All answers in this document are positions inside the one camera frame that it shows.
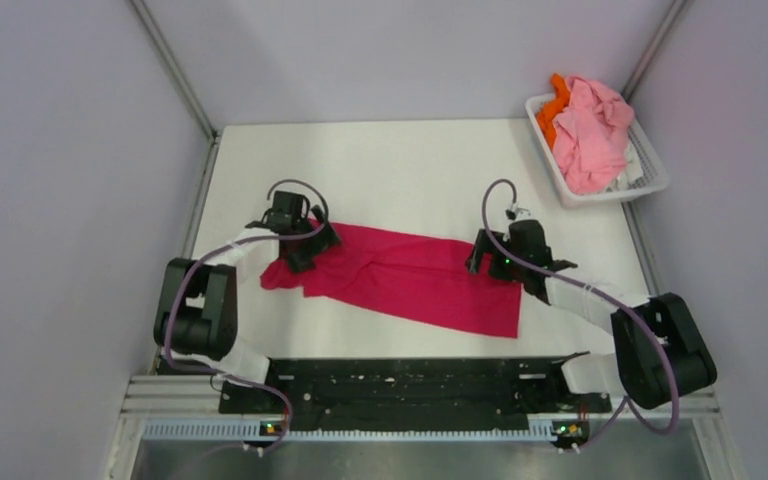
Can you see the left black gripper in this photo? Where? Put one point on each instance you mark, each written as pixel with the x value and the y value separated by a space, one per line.
pixel 300 262

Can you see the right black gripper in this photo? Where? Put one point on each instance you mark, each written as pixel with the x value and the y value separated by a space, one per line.
pixel 485 245

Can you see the magenta t-shirt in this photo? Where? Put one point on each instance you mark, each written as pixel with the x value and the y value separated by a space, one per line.
pixel 414 277

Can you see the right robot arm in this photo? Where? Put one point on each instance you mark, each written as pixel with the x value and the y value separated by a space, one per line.
pixel 659 352

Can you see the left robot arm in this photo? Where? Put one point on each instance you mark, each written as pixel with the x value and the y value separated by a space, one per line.
pixel 198 307

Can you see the orange t-shirt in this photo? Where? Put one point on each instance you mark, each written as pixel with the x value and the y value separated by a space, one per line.
pixel 548 112

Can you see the light pink t-shirt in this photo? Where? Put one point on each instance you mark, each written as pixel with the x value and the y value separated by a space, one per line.
pixel 592 135

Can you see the white plastic basket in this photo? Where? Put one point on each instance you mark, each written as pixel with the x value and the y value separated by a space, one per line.
pixel 654 177

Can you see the aluminium frame profile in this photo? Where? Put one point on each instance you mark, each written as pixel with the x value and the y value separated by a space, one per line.
pixel 171 396

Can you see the grey slotted cable duct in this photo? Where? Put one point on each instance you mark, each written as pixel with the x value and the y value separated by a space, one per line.
pixel 238 429

